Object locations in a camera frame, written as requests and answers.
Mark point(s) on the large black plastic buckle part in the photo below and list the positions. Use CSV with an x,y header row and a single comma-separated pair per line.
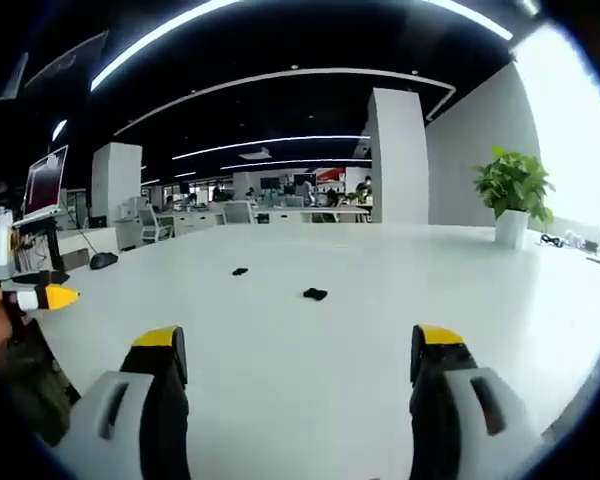
x,y
315,294

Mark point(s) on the long ceiling light strip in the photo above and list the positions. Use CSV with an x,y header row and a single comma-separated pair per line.
x,y
470,17
170,40

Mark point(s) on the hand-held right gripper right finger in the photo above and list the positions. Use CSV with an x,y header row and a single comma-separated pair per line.
x,y
460,400

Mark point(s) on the white office chair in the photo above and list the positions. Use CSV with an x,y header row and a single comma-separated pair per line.
x,y
237,214
152,222

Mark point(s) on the small black plastic buckle part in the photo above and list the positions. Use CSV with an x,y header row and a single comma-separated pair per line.
x,y
240,272

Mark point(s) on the black rounded desk device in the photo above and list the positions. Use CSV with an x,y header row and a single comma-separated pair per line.
x,y
104,261

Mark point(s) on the green potted plant white pot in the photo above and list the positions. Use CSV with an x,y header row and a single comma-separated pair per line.
x,y
515,190

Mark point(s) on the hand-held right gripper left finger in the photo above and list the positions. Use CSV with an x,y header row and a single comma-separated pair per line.
x,y
130,400

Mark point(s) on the open silver laptop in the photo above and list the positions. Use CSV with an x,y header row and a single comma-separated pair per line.
x,y
42,185

